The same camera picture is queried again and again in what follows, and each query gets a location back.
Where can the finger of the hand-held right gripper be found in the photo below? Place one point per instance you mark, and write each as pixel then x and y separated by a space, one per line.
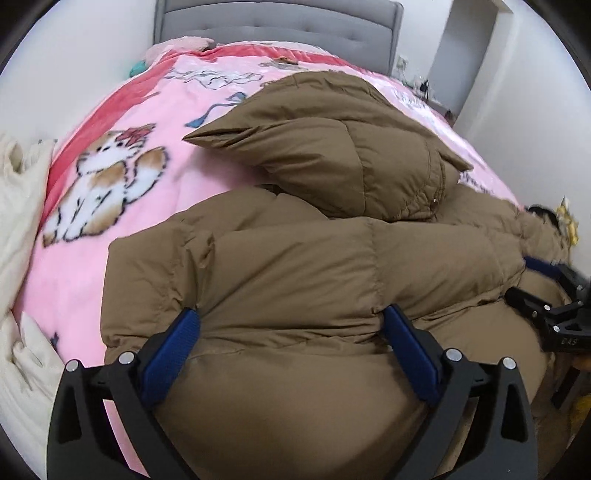
pixel 528 302
pixel 542 267

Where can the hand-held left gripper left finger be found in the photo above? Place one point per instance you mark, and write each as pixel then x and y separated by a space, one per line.
pixel 171 355

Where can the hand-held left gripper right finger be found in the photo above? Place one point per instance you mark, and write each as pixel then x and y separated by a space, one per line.
pixel 413 355

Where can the brown puffer jacket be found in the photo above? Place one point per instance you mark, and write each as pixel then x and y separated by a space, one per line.
pixel 323 258

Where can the yellow patterned object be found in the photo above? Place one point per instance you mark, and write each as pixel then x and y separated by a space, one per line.
pixel 569 221

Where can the cream quilted jacket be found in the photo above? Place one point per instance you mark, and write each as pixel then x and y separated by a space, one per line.
pixel 18 203

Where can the pink cat print blanket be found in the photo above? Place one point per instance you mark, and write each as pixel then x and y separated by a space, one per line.
pixel 152 138

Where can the cluttered nightstand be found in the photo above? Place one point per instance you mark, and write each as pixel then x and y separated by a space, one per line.
pixel 411 74

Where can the teal cloth item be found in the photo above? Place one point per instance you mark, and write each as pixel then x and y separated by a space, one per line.
pixel 137 68

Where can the pink plush pillow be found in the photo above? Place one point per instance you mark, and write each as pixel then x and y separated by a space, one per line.
pixel 184 44

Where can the grey tufted headboard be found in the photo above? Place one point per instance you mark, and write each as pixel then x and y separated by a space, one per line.
pixel 286 27

